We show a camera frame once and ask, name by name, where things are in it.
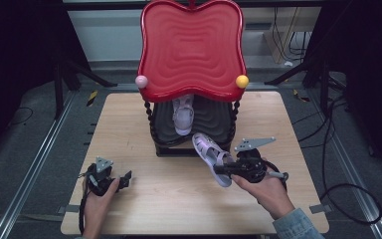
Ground yellow and black floor tape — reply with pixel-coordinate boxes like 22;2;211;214
86;90;99;108
291;88;311;104

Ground thin black floor cable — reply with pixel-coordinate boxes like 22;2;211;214
10;106;35;126

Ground grey tape piece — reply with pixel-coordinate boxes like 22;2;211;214
308;203;333;215
57;203;82;214

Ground lilac sandal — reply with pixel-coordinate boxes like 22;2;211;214
191;131;237;188
171;94;195;136

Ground black hanging cables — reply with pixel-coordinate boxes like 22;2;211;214
273;6;310;63

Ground metal floor rail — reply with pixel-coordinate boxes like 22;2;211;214
0;91;78;239
305;89;382;239

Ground black looped floor cable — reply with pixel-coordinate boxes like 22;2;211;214
291;95;382;226

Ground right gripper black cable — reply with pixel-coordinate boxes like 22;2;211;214
264;159;289;192

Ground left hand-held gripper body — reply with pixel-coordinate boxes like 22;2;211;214
85;155;121;197

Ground black stand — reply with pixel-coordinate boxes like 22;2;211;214
264;49;346;116
52;54;119;121

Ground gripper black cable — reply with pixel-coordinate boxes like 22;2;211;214
78;170;93;236
264;159;289;192

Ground person's right hand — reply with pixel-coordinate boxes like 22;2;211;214
230;156;294;221

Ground person's left hand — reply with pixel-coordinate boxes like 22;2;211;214
83;177;121;231

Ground red and black two-tier rack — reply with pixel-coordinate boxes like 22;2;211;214
134;0;251;158

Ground light wooden board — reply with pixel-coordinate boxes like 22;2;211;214
263;6;322;65

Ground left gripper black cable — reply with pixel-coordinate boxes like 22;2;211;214
78;170;93;236

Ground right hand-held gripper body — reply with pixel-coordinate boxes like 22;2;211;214
234;135;289;184

